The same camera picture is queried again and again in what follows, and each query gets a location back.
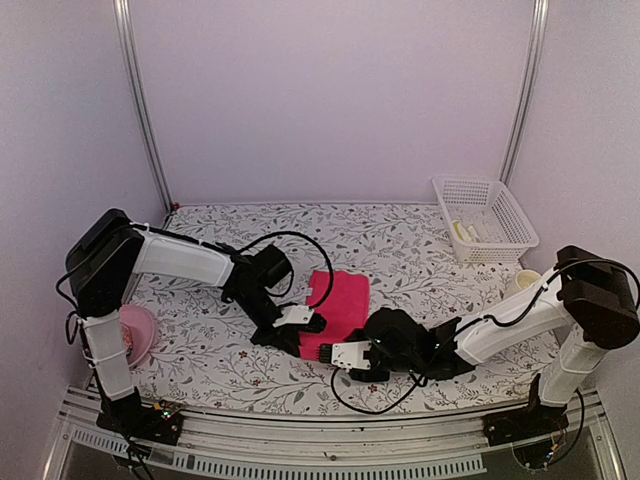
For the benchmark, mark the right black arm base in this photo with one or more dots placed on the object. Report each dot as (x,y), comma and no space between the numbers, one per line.
(532,420)

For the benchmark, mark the floral patterned table mat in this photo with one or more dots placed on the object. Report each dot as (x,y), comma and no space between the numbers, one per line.
(203,355)

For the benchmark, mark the white plastic mesh basket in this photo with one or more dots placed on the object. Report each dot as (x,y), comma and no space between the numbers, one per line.
(504,229)

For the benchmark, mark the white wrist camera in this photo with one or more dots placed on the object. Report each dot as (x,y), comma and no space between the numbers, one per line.
(301,317)
(347,355)

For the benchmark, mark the pink plastic bowl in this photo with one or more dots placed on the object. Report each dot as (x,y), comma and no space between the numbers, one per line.
(143,325)

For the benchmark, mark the right aluminium frame post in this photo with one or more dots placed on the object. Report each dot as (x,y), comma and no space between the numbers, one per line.
(532,64)

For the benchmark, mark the cream ceramic mug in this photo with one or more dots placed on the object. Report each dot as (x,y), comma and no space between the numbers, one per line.
(521,281)

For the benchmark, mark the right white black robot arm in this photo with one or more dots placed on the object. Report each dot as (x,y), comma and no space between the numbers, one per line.
(597,298)

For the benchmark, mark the aluminium frame post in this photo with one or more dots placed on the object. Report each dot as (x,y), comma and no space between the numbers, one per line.
(532,64)
(126,36)

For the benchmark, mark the left aluminium frame post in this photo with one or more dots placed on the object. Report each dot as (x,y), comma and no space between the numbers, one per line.
(126,36)

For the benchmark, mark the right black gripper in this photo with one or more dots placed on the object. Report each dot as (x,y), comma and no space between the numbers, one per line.
(358,375)

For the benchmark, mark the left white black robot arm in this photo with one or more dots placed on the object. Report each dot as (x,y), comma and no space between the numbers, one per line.
(102,264)

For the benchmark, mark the brown patterned cupcake liner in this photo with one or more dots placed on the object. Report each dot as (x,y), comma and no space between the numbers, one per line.
(128,340)

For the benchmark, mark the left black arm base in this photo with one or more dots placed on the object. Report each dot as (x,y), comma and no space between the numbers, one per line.
(130,418)

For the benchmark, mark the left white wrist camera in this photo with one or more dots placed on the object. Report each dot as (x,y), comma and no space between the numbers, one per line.
(301,317)

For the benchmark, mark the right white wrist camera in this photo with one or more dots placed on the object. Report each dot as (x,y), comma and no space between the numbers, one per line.
(347,355)

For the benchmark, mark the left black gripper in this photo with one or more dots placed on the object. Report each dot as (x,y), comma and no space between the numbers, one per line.
(285,338)

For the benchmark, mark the pink red towel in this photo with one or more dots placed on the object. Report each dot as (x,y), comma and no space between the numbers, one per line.
(345,310)

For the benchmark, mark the green white patterned towel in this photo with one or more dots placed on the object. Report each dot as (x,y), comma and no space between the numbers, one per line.
(465,233)

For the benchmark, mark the aluminium front rail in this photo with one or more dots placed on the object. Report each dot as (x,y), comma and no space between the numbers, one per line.
(226,444)

